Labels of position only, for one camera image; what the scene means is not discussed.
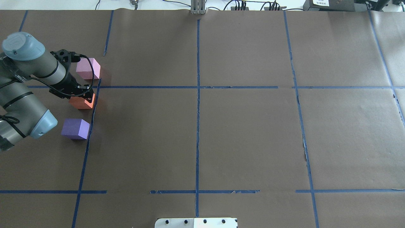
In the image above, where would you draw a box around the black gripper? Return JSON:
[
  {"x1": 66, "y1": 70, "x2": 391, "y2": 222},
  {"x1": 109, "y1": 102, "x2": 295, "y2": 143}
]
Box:
[{"x1": 49, "y1": 76, "x2": 94, "y2": 99}]

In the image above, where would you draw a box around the orange foam cube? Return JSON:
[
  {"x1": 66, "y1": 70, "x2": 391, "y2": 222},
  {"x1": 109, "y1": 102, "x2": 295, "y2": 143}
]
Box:
[{"x1": 69, "y1": 94, "x2": 96, "y2": 110}]

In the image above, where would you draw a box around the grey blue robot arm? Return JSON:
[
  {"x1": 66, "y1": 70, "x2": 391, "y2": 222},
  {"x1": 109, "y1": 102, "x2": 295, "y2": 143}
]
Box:
[{"x1": 0, "y1": 32, "x2": 94, "y2": 151}]

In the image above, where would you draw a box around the pink foam cube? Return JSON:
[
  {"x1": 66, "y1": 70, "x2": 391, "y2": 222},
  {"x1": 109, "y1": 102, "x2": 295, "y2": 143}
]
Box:
[{"x1": 76, "y1": 58, "x2": 101, "y2": 80}]

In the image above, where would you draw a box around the purple foam cube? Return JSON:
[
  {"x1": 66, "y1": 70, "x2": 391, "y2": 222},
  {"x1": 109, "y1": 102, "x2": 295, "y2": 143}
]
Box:
[{"x1": 61, "y1": 118, "x2": 90, "y2": 140}]

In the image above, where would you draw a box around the grey control box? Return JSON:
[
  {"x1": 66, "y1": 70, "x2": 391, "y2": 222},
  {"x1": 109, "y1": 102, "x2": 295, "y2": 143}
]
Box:
[{"x1": 303, "y1": 0, "x2": 371, "y2": 12}]

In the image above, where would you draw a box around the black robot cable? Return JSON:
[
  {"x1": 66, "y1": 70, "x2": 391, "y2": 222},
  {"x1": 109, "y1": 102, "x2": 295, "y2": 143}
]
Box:
[{"x1": 28, "y1": 54, "x2": 95, "y2": 97}]

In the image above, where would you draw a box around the aluminium frame post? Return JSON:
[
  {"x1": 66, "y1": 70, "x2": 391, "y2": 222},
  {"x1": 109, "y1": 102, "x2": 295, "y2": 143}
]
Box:
[{"x1": 190, "y1": 0, "x2": 207, "y2": 15}]

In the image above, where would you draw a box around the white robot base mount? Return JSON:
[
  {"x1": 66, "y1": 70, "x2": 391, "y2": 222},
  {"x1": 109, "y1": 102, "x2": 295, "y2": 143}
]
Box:
[{"x1": 154, "y1": 217, "x2": 238, "y2": 228}]

